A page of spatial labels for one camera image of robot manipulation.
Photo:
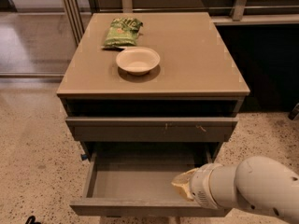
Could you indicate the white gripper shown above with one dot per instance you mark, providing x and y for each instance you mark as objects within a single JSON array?
[{"x": 202, "y": 184}]

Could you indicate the grey drawer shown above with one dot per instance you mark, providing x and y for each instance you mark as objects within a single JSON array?
[
  {"x": 136, "y": 182},
  {"x": 151, "y": 129}
]

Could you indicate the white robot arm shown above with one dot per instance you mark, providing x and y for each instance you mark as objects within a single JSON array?
[{"x": 258, "y": 185}]

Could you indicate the grey drawer cabinet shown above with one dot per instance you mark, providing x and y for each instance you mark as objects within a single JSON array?
[{"x": 196, "y": 77}]

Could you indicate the grey top drawer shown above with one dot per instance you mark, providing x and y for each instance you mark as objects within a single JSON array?
[{"x": 151, "y": 129}]

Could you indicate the beige paper bowl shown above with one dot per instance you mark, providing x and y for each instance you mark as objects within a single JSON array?
[{"x": 137, "y": 61}]

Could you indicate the dark object at right edge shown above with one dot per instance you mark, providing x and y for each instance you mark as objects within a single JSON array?
[{"x": 294, "y": 113}]

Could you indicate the black object on floor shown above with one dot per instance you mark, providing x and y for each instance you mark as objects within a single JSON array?
[{"x": 32, "y": 220}]

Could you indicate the green chip bag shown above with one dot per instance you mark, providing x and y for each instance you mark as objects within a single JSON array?
[{"x": 123, "y": 32}]

